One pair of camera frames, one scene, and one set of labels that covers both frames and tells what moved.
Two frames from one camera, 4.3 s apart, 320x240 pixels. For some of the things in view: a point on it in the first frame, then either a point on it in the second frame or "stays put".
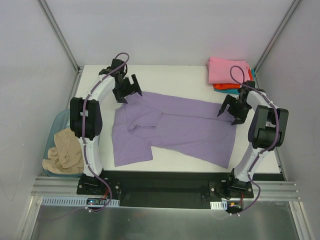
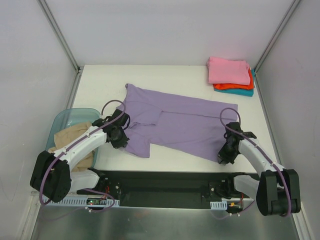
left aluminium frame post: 57,33 stays put
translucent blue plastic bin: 62,122 stays put
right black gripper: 234,108 to 225,157
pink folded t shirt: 222,71 stays put
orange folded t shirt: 232,85 stays put
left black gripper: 125,88 to 122,141
